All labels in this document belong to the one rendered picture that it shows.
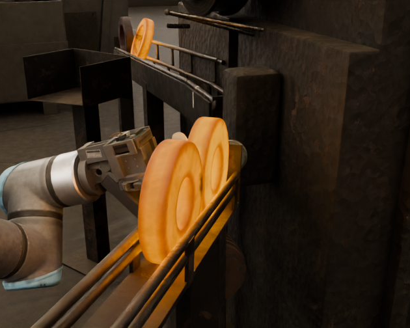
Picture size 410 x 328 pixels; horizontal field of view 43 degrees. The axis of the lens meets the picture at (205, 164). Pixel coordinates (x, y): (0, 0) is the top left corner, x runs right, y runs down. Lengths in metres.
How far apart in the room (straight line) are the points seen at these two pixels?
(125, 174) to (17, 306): 1.01
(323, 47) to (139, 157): 0.36
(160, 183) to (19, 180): 0.38
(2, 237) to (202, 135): 0.32
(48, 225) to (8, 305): 0.91
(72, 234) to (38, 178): 1.22
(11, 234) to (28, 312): 0.92
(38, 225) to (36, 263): 0.06
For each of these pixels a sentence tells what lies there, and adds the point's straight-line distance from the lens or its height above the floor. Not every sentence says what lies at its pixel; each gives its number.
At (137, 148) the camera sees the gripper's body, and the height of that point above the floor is 0.74.
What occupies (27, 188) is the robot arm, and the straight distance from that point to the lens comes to 0.90.
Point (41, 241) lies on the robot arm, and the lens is 0.87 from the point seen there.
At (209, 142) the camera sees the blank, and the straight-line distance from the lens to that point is 0.73.
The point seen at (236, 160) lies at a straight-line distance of 0.86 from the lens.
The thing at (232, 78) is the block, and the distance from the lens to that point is 1.01.
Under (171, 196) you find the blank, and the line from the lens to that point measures 0.59.
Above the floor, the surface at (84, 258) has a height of 0.01.
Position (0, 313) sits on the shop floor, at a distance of 1.75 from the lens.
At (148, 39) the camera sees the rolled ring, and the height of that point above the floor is 0.71.
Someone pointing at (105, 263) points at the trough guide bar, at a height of 0.71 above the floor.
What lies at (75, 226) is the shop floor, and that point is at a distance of 2.15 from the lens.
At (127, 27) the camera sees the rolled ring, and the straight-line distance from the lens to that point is 2.24.
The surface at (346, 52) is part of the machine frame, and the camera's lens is 0.86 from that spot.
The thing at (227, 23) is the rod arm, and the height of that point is 0.88.
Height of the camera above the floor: 1.01
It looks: 22 degrees down
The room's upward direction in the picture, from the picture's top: straight up
